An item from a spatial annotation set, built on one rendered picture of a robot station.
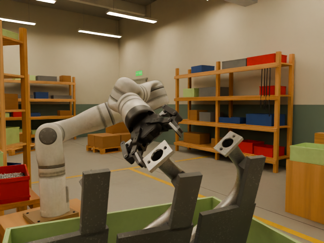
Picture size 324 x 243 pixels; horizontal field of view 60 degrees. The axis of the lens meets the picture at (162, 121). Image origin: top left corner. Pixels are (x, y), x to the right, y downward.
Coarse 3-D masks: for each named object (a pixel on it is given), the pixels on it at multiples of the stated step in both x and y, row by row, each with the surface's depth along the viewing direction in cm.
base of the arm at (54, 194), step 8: (56, 168) 99; (64, 168) 103; (40, 176) 99; (48, 176) 98; (56, 176) 99; (64, 176) 102; (40, 184) 99; (48, 184) 98; (56, 184) 99; (64, 184) 102; (40, 192) 99; (48, 192) 98; (56, 192) 99; (64, 192) 102; (40, 200) 100; (48, 200) 98; (56, 200) 99; (64, 200) 101; (40, 208) 100; (48, 208) 98; (56, 208) 99; (64, 208) 101; (48, 216) 98
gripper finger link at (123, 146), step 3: (123, 141) 63; (120, 144) 63; (123, 144) 62; (123, 147) 61; (126, 147) 61; (123, 150) 60; (126, 150) 60; (129, 150) 61; (123, 153) 60; (126, 153) 59; (129, 153) 61; (123, 156) 59; (126, 156) 58; (132, 162) 59
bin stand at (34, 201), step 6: (30, 192) 149; (30, 198) 140; (36, 198) 140; (0, 204) 131; (6, 204) 131; (12, 204) 132; (18, 204) 134; (24, 204) 135; (30, 204) 137; (36, 204) 139; (0, 210) 129; (18, 210) 160
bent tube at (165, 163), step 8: (160, 144) 52; (168, 144) 51; (152, 152) 51; (160, 152) 52; (168, 152) 49; (144, 160) 51; (152, 160) 51; (160, 160) 49; (168, 160) 50; (152, 168) 49; (160, 168) 51; (168, 168) 51; (176, 168) 52; (168, 176) 52; (168, 208) 58; (160, 216) 58; (168, 216) 57; (152, 224) 57; (160, 224) 57
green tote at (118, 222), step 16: (144, 208) 84; (160, 208) 86; (208, 208) 93; (32, 224) 72; (48, 224) 73; (64, 224) 75; (112, 224) 80; (128, 224) 82; (144, 224) 84; (256, 224) 74; (16, 240) 70; (32, 240) 72; (112, 240) 80; (256, 240) 74; (272, 240) 69; (288, 240) 65
